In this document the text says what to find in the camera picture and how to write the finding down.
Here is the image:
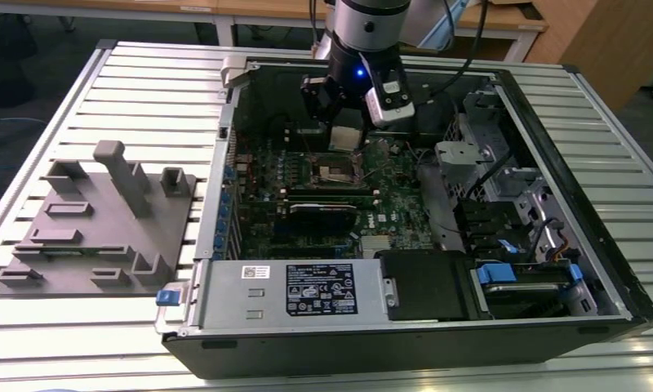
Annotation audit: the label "coloured wire bundle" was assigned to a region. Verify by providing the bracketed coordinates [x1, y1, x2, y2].
[541, 216, 575, 262]

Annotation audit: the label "silver CPU chip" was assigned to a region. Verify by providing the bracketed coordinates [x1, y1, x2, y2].
[329, 124, 362, 151]

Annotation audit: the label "black office chair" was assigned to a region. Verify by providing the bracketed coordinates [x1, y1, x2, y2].
[0, 11, 38, 109]

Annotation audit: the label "wooden desk white legs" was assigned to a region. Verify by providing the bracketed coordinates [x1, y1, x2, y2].
[0, 0, 238, 46]
[233, 0, 549, 62]

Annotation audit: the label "silver drive cage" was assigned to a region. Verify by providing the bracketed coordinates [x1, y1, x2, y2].
[433, 90, 555, 205]

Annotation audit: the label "black disk bay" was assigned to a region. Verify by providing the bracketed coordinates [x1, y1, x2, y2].
[454, 199, 523, 254]

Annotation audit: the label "black graphics card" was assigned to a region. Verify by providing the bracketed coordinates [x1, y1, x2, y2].
[287, 202, 359, 240]

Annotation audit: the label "wooden cabinet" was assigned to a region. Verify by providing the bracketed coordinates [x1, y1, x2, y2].
[525, 0, 653, 115]

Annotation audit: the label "black flat cable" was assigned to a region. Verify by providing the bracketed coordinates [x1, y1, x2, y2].
[463, 161, 499, 202]

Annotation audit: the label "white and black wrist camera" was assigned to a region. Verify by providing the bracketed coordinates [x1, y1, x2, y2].
[365, 79, 417, 127]

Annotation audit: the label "grey parts rack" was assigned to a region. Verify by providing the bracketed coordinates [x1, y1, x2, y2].
[0, 140, 198, 296]

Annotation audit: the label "hard disk in blue carrier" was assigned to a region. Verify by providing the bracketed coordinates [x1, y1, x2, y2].
[470, 263, 583, 319]

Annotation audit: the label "black open PC case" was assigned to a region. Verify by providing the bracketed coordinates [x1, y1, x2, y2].
[159, 55, 653, 381]

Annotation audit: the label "blue floor cable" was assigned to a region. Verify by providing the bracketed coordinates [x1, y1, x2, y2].
[0, 116, 50, 172]

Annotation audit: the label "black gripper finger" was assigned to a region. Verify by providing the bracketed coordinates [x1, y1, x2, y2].
[357, 105, 371, 150]
[298, 74, 341, 131]

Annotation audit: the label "black RAM slot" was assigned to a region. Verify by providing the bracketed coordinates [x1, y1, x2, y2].
[285, 186, 371, 196]

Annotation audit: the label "silver chipset heat sink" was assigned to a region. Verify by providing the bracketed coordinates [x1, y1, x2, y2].
[361, 235, 390, 259]

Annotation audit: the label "green motherboard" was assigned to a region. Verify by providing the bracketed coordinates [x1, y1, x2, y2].
[230, 136, 442, 261]

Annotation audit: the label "CPU socket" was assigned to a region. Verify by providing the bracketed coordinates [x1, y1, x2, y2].
[306, 151, 371, 189]

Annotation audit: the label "silver power supply unit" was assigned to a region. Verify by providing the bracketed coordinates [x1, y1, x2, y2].
[186, 259, 385, 332]

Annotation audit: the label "green RAM stick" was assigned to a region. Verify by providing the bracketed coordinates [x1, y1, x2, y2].
[287, 194, 375, 206]

